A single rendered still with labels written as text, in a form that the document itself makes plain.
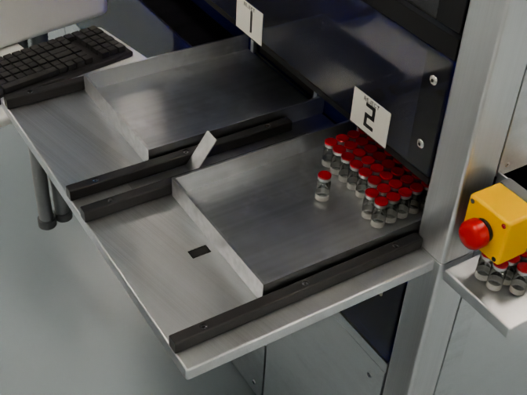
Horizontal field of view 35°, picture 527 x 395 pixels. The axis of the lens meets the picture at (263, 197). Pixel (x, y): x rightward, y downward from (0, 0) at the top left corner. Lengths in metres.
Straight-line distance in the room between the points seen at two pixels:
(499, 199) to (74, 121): 0.73
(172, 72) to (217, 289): 0.57
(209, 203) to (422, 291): 0.34
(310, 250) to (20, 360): 1.21
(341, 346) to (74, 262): 1.13
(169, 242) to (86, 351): 1.07
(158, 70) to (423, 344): 0.69
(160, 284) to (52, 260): 1.37
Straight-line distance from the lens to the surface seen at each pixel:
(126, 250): 1.19
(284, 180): 1.31
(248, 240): 1.20
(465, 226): 1.08
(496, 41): 1.01
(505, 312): 1.17
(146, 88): 1.53
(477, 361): 1.52
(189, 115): 1.45
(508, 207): 1.09
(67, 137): 1.42
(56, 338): 2.27
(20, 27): 1.85
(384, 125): 1.20
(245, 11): 1.46
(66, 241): 2.54
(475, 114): 1.06
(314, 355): 1.65
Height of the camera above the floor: 1.68
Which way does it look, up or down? 39 degrees down
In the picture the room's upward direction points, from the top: 4 degrees clockwise
